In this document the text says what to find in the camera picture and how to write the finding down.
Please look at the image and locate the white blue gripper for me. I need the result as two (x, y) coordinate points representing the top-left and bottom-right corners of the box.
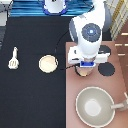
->
(79, 60), (96, 68)

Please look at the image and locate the pink small pot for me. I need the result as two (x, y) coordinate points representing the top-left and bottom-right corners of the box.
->
(75, 66), (93, 77)

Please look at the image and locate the cream slotted spatula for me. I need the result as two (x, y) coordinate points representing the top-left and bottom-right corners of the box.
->
(8, 48), (19, 69)

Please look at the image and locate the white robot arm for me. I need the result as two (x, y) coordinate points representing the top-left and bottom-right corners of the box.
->
(68, 0), (109, 67)

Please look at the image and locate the cream round plate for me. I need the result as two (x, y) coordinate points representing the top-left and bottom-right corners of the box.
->
(39, 55), (58, 73)

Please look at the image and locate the pink stove board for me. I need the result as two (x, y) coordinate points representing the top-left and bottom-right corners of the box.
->
(66, 41), (126, 128)

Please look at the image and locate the wooden shelf rack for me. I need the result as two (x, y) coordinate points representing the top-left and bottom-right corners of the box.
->
(106, 0), (128, 40)

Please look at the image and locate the black table mat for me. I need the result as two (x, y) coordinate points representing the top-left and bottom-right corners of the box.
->
(0, 16), (71, 128)

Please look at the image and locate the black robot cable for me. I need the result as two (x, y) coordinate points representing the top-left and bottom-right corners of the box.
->
(52, 31), (75, 72)

